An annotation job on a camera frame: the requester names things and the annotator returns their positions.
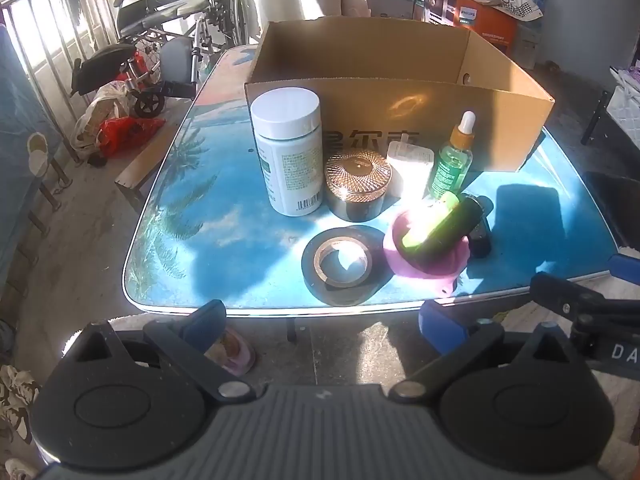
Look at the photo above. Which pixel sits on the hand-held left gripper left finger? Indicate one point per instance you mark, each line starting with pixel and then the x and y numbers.
pixel 205 322

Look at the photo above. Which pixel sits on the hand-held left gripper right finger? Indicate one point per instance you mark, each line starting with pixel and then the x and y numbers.
pixel 440 322

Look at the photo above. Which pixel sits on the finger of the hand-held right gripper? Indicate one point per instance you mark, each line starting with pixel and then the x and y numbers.
pixel 627 264
pixel 560 292

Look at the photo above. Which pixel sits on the pink plastic bowl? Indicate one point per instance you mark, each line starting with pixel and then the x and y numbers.
pixel 400 255

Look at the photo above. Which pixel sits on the black small object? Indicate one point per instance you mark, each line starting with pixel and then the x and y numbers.
pixel 481 242

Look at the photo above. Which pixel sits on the light green tube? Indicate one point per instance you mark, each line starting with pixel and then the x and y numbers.
pixel 425 225

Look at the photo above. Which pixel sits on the black tape roll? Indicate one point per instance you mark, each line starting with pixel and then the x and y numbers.
pixel 312 280

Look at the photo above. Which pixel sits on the white charger plug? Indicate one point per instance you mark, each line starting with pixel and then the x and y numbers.
pixel 412 175

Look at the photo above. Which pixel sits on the green dropper bottle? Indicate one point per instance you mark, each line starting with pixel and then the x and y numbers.
pixel 452 165

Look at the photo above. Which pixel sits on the gold lid jar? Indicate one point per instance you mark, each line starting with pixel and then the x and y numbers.
pixel 357 175

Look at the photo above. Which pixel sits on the brown cardboard box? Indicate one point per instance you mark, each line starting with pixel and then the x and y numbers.
pixel 500 125

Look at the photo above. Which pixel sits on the pink slipper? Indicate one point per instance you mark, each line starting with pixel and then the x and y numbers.
pixel 237 355

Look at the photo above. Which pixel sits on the white quilted mattress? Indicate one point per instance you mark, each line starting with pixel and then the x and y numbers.
pixel 630 105

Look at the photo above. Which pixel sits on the wooden board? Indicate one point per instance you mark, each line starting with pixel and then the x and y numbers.
pixel 150 160

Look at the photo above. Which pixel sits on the white supplement bottle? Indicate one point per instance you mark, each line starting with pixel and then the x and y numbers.
pixel 287 160

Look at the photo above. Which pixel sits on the white sneaker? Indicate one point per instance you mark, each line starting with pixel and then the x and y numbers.
pixel 15 395
pixel 17 470

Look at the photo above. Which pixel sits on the red plastic bag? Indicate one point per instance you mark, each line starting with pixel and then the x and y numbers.
pixel 125 132

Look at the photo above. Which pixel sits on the white plastic bag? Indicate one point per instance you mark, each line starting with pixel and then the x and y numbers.
pixel 107 102

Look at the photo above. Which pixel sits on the orange appliance box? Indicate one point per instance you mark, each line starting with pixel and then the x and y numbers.
pixel 492 25

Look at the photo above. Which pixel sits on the grey folding wheelchair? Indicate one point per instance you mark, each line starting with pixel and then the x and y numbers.
pixel 145 15

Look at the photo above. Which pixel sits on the black bed frame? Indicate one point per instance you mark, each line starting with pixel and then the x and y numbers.
pixel 595 115

